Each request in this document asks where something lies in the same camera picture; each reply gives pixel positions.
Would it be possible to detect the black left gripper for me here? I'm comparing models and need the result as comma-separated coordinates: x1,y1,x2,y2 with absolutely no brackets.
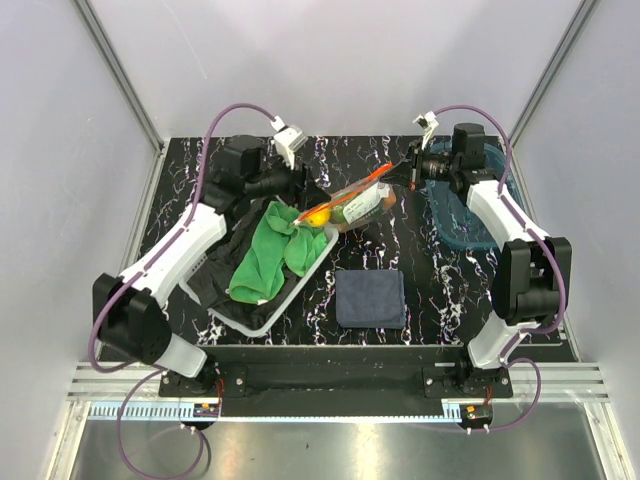
247,148,332,212

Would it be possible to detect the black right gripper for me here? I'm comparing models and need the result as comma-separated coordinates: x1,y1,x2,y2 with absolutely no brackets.
379,140,459,191

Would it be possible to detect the yellow fake lemon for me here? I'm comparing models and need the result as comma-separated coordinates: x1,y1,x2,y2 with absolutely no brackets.
306,209,331,227

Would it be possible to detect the green fake pepper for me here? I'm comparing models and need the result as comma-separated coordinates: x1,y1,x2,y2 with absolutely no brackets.
330,203,349,225

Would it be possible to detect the clear zip top bag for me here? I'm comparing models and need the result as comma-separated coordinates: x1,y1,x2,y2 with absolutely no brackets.
293,163,393,232

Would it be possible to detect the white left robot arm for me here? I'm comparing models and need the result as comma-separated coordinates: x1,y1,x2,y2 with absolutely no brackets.
88,127,307,396

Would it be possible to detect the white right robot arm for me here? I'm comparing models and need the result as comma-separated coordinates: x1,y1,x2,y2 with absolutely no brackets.
407,113,572,397

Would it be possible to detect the green cloth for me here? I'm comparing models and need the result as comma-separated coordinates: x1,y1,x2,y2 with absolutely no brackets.
229,201,328,305

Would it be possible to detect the blue transparent container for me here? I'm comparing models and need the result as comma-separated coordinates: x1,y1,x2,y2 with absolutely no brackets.
424,141,525,250

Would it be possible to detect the white plastic basket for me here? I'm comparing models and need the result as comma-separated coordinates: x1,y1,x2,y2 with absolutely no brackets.
181,199,337,337

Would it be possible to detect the black cloth in basket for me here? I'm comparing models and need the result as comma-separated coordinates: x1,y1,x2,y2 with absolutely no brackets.
186,214,298,330

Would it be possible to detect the folded dark blue towel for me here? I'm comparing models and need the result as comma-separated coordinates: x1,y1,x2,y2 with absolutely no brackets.
335,269,406,330

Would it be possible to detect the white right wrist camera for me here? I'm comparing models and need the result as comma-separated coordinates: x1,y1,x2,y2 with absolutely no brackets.
413,111,439,150

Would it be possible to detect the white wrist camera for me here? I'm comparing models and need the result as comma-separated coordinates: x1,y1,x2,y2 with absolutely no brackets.
271,116,308,170
413,111,439,150

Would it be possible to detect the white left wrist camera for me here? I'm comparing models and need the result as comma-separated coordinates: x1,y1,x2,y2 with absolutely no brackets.
271,116,308,170

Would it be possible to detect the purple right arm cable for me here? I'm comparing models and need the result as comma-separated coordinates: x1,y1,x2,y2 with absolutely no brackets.
434,104,569,431

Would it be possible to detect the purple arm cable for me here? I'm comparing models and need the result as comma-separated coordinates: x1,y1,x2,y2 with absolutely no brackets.
87,103,281,476
434,104,569,431

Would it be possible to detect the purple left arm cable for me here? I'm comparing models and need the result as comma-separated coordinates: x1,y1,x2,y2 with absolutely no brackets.
87,103,281,476

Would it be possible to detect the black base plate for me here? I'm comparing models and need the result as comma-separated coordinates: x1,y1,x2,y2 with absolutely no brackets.
158,344,515,419

